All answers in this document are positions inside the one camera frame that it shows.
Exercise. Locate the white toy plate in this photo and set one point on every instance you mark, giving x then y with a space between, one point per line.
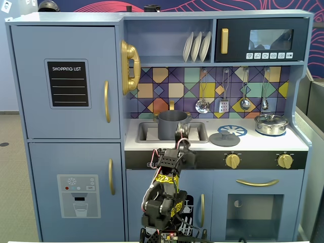
205 46
187 48
196 48

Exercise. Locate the fridge door with dispenser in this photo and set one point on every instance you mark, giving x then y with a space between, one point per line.
45 162

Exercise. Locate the portrait photo paper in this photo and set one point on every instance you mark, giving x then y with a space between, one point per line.
6 7

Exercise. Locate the black cylindrical object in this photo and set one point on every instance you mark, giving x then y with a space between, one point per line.
151 8

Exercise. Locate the blue toy kitchen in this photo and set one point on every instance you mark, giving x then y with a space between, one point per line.
76 17

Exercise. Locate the gray pot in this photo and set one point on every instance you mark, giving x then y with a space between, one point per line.
167 125

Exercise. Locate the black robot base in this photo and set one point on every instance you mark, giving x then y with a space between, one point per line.
152 235

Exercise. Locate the black shopping list board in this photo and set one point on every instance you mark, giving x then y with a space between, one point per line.
67 86

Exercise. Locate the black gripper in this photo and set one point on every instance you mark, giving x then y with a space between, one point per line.
183 131

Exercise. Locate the blue oven door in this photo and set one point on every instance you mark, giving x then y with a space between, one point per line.
220 202

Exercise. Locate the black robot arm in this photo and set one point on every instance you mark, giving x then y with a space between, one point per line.
164 195

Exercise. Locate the small black cap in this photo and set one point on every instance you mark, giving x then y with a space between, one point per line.
129 9

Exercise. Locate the metal ladle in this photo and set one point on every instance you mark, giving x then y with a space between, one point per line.
244 104

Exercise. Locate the metal whisk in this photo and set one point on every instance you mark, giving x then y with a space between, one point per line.
264 104

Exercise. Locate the gray pot lid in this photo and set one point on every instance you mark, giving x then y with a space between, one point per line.
220 141

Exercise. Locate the gray sink basin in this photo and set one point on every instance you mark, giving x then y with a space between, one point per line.
146 134

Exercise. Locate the tall fridge door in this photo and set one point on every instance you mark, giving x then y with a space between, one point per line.
30 76

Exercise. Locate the black floor outlet disc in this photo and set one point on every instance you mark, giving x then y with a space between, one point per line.
4 144

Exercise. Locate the black dishes sticker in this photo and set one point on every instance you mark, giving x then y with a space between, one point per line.
189 207

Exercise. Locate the black toy microwave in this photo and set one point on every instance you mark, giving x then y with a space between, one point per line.
238 38

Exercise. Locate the gold faucet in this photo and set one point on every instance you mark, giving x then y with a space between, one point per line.
172 105

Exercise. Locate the black helmet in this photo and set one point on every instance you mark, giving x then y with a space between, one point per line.
48 6

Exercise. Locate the gold toy phone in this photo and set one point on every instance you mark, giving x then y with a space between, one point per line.
129 50

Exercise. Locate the metal skimmer spoon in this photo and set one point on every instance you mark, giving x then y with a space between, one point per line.
202 106

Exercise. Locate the gold stove knob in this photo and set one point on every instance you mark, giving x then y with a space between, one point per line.
285 161
233 161

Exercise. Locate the blue dishwasher door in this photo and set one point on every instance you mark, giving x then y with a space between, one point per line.
134 192

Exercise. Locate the colourful tile backsplash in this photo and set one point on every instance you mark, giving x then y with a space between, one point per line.
182 86

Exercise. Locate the black control panel strip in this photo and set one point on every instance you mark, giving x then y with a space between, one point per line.
258 160

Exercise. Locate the steel pot with lid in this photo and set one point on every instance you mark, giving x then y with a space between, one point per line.
270 125

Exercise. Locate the metal slotted spatula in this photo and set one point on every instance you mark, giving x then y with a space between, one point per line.
224 106

